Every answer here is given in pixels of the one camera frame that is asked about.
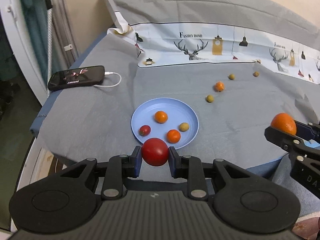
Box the orange tangerine plate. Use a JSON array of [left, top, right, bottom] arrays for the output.
[[167, 129, 181, 144], [154, 111, 168, 124]]

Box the black smartphone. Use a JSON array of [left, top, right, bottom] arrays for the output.
[[48, 66, 105, 91]]

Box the light blue plate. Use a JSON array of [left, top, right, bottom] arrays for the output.
[[131, 98, 200, 149]]

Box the small longan beside tomato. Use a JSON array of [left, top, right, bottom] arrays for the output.
[[228, 74, 235, 80]]

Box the white charging cable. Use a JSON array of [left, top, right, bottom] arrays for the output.
[[93, 71, 123, 88]]

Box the orange tangerine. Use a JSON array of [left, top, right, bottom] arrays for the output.
[[214, 81, 225, 92], [270, 113, 297, 135]]

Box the small red tomato on plate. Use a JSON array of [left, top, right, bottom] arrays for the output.
[[138, 125, 151, 137]]

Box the grey curtain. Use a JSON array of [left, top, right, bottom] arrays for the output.
[[51, 0, 79, 69]]

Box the black handle with braided hose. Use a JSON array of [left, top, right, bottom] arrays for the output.
[[45, 0, 53, 97]]

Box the orange tangerine lower plate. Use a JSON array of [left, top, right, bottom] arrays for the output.
[[167, 129, 181, 144]]

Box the printed deer pattern fabric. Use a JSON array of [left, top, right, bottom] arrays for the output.
[[105, 0, 319, 84]]

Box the blue mattress edge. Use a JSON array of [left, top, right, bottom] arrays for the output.
[[30, 31, 107, 138]]

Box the teal curtain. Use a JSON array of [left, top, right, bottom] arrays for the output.
[[20, 0, 48, 85]]

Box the white door frame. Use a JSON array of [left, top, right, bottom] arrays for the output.
[[1, 0, 47, 105]]

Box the red cherry tomato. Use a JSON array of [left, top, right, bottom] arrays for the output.
[[142, 138, 169, 166]]

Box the orange tangerine upper plate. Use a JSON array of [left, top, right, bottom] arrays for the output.
[[154, 111, 168, 124]]

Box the near longan on cloth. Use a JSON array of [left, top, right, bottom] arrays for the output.
[[206, 95, 214, 103]]

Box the grey cloth cover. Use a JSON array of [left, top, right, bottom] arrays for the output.
[[35, 0, 320, 218]]

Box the yellow-green longan on plate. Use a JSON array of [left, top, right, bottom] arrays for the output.
[[179, 122, 189, 132]]

